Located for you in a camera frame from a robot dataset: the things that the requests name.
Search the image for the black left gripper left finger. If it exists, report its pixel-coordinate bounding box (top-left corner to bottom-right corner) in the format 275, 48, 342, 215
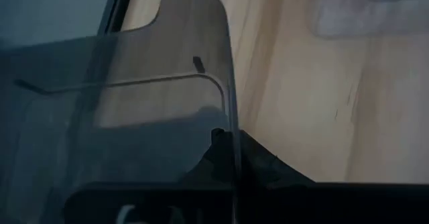
180, 127, 235, 185

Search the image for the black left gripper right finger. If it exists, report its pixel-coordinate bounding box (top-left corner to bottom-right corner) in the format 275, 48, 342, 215
239, 129, 316, 185

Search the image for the smoked translucent plastic bin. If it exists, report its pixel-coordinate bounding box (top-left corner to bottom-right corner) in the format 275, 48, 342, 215
0, 0, 241, 224

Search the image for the clear plastic bin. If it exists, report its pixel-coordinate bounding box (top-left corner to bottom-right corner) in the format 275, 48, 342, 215
310, 0, 429, 40

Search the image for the black aluminium frame rail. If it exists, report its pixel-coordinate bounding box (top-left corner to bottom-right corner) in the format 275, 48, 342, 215
95, 0, 137, 37

